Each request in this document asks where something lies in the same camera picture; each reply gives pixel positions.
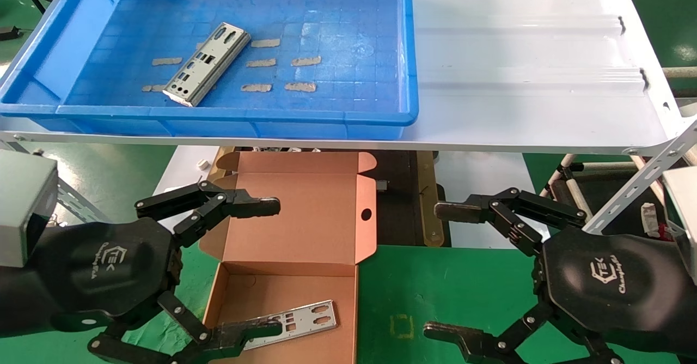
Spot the green table cloth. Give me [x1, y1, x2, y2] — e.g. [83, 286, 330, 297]
[0, 243, 697, 364]

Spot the white metal shelf board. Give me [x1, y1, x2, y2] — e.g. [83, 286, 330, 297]
[0, 0, 697, 155]

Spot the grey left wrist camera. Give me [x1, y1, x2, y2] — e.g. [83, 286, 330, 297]
[0, 149, 59, 270]

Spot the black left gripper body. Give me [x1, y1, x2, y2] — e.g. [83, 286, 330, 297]
[0, 218, 182, 338]

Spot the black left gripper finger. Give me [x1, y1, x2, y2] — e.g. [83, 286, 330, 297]
[87, 290, 284, 364]
[134, 180, 282, 248]

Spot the open brown cardboard box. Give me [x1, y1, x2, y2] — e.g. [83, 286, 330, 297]
[199, 150, 378, 364]

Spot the white pipe rack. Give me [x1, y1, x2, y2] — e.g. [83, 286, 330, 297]
[540, 154, 670, 223]

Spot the tan wooden strip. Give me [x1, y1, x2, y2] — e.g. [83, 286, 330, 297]
[417, 150, 445, 246]

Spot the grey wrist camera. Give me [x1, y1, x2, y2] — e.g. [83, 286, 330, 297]
[0, 149, 59, 270]
[662, 166, 697, 284]

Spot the perforated steel shelf post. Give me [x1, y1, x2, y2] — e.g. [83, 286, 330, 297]
[582, 134, 697, 235]

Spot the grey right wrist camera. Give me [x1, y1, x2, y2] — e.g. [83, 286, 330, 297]
[662, 166, 697, 284]

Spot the white red tag piece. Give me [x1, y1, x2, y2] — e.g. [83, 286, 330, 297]
[640, 202, 673, 239]

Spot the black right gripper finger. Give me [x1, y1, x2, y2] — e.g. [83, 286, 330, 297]
[424, 299, 624, 364]
[434, 187, 588, 257]

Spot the blue plastic tray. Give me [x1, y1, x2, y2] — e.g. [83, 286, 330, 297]
[0, 0, 419, 140]

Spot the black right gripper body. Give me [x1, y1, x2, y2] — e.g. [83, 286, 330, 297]
[536, 227, 697, 356]

